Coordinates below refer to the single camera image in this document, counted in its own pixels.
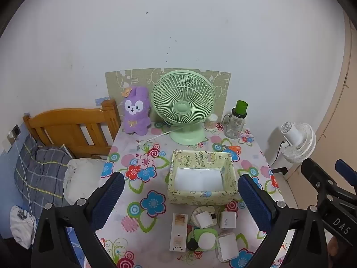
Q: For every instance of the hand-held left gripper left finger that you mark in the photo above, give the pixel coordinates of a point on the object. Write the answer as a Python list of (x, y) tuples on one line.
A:
[(108, 195)]

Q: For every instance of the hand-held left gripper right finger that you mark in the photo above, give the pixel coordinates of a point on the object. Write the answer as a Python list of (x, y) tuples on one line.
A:
[(255, 201)]

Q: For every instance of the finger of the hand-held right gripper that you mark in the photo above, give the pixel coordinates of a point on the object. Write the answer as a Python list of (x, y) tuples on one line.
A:
[(345, 171), (315, 173)]

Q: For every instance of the small white power adapter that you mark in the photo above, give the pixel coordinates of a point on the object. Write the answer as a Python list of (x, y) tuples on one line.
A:
[(228, 220)]

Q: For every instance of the white charger plug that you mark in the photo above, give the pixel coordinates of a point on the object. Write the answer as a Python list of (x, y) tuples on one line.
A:
[(205, 220)]

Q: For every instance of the white charger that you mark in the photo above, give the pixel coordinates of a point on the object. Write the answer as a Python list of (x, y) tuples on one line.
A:
[(199, 208)]

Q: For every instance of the yellow cartoon print box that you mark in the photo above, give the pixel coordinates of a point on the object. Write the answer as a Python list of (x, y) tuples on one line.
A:
[(195, 196)]

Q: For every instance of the white round device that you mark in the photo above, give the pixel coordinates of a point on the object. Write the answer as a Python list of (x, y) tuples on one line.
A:
[(207, 241)]

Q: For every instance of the green case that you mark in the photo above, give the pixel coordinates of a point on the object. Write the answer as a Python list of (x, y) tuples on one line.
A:
[(196, 233)]

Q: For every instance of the white power strip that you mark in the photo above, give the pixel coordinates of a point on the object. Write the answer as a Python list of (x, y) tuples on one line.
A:
[(177, 231)]

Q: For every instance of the white pillow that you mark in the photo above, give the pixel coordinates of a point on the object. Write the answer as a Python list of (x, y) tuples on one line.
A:
[(83, 178)]

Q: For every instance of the white floor fan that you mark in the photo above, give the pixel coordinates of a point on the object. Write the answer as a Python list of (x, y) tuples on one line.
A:
[(295, 136)]

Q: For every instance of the grey plaid quilt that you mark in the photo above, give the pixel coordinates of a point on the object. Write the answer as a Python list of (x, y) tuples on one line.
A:
[(41, 170)]

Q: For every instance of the black small object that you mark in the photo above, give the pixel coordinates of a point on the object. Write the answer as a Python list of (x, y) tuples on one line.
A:
[(192, 245)]

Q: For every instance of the glass mug with green lid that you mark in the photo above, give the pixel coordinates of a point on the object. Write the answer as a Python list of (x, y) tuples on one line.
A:
[(234, 125)]

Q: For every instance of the beige wooden door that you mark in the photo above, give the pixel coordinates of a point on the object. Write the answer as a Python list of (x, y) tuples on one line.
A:
[(348, 89)]

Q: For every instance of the purple plush rabbit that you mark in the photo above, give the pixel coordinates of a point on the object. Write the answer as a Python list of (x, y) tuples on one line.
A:
[(136, 117)]

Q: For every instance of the wooden bed headboard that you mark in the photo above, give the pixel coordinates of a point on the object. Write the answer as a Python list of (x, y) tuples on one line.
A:
[(69, 114)]

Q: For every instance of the cotton swab container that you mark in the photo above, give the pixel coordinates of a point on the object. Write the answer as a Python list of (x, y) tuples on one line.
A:
[(211, 122)]

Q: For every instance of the white crumpled cloth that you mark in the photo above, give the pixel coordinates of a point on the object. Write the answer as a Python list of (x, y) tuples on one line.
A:
[(22, 229)]

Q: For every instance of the green desk fan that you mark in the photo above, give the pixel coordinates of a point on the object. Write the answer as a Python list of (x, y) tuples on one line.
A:
[(181, 109)]

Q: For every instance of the beige cartoon print board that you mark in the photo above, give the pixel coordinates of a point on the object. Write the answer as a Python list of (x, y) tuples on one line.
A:
[(223, 89)]

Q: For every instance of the blue wall sticker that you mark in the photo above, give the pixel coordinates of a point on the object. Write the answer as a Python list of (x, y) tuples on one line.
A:
[(101, 100)]

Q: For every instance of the black wall socket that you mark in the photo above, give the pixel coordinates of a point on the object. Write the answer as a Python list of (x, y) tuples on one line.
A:
[(16, 130)]

